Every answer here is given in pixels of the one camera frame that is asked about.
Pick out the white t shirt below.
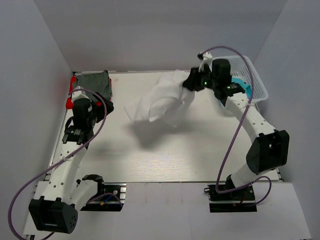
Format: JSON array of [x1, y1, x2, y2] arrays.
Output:
[[124, 70, 195, 127]]

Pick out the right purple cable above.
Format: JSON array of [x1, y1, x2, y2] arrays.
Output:
[[202, 46, 273, 207]]

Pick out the white plastic basket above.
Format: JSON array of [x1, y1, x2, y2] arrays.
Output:
[[213, 55, 269, 104]]

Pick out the folded grey t shirt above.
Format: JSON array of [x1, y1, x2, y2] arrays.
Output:
[[72, 70, 113, 100]]

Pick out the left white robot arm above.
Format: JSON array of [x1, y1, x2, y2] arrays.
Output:
[[28, 91, 114, 234]]

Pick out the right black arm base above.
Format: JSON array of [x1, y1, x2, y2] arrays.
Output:
[[203, 184, 257, 213]]

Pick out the folded red t shirt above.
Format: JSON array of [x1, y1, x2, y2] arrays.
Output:
[[65, 76, 102, 110]]

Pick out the teal crumpled t shirt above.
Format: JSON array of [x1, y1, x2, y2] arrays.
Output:
[[220, 76, 252, 107]]

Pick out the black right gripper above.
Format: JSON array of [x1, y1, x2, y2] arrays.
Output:
[[182, 64, 219, 92]]

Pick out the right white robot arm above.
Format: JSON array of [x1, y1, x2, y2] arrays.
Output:
[[182, 54, 290, 200]]

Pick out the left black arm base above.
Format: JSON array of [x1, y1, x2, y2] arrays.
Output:
[[76, 174, 127, 212]]

